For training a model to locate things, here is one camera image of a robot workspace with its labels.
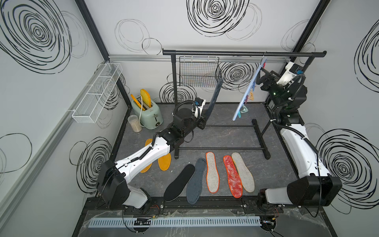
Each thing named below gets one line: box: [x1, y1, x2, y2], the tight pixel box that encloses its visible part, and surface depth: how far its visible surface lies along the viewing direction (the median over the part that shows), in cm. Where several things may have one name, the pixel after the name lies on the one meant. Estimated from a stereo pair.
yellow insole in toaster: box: [140, 88, 152, 108], surface depth 99 cm
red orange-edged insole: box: [223, 155, 243, 199], surface depth 84 cm
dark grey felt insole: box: [186, 158, 207, 205], surface depth 82 cm
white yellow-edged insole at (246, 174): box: [231, 152, 256, 193], surface depth 86 cm
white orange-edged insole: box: [205, 151, 220, 194], surface depth 86 cm
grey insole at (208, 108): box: [204, 77, 224, 122], surface depth 72 cm
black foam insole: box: [163, 163, 195, 203], surface depth 82 cm
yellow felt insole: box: [157, 153, 172, 171], surface depth 90 cm
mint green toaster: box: [130, 100, 164, 130], surface depth 96 cm
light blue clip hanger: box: [232, 50, 268, 121], surface depth 59 cm
